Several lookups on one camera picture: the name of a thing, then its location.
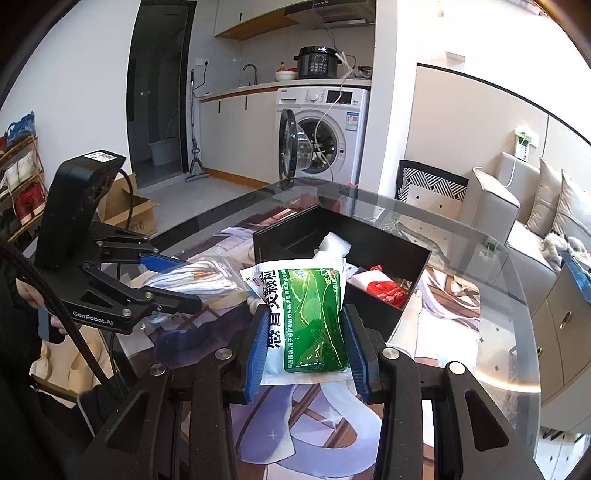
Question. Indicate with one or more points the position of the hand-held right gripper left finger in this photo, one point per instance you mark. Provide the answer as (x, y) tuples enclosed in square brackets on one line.
[(256, 355)]

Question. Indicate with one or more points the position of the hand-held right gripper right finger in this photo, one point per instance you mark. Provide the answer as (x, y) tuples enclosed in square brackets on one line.
[(358, 355)]

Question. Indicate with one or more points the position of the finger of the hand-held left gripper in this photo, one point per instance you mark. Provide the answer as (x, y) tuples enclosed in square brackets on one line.
[(175, 302), (164, 263)]

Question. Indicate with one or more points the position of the clear bag of white swabs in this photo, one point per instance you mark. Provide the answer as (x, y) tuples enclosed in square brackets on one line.
[(217, 277)]

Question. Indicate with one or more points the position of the green white medicine packet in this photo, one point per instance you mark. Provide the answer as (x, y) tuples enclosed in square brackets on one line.
[(318, 318)]

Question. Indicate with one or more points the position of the red white packet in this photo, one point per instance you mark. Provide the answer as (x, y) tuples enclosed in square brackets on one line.
[(385, 290)]

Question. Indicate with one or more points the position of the white gauze pad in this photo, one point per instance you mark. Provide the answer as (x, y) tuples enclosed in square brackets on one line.
[(334, 244)]

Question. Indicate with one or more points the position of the black cardboard box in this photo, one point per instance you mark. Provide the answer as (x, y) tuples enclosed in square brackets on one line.
[(277, 240)]

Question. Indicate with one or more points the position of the person's left hand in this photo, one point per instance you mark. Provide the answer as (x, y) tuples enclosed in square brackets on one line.
[(28, 295)]

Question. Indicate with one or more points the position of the brown cardboard box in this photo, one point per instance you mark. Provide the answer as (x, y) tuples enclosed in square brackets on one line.
[(138, 217)]

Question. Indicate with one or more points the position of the wooden shoe rack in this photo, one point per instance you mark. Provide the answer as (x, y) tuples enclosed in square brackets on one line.
[(21, 184)]

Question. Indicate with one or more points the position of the flat mop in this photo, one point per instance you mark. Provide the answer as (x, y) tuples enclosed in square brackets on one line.
[(196, 170)]

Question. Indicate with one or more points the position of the white bucket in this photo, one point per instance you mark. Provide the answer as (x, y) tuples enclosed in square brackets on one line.
[(162, 152)]

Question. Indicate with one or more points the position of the dark glass door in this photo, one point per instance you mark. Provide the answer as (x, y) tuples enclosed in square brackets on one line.
[(157, 92)]

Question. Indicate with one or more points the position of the white kitchen base cabinets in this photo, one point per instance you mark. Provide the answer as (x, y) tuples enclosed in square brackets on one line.
[(240, 134)]

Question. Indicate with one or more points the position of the patterned chair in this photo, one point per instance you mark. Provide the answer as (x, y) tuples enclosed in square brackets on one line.
[(434, 189)]

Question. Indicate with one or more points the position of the beige sofa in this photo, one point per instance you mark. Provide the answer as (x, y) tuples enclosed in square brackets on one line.
[(494, 207)]

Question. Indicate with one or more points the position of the beige side cabinet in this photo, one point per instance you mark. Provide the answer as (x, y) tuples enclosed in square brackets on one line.
[(563, 332)]

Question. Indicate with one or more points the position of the kitchen faucet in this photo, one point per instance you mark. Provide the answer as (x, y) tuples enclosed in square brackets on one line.
[(253, 74)]

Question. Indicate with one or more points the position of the white washing machine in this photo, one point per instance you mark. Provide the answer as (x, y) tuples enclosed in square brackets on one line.
[(351, 138)]

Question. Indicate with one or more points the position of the white bowl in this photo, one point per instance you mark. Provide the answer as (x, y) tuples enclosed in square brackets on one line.
[(286, 75)]

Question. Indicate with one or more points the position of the grey fur throw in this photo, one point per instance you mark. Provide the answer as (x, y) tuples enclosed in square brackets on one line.
[(556, 247)]

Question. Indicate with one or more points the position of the blue flat packet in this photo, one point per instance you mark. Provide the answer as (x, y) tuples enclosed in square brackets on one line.
[(579, 277)]

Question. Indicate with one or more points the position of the grey cushion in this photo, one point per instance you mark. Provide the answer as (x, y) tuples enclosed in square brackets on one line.
[(545, 198), (575, 207)]

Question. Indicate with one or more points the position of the black pressure cooker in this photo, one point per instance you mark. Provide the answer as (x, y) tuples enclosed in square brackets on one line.
[(316, 62)]

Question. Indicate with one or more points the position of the range hood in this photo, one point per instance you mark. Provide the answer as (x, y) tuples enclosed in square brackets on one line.
[(332, 9)]

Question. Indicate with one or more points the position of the white kitchen wall cabinets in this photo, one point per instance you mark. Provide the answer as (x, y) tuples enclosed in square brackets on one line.
[(249, 18)]

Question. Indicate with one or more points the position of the wall socket with charger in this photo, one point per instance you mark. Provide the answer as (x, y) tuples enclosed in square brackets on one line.
[(525, 141)]

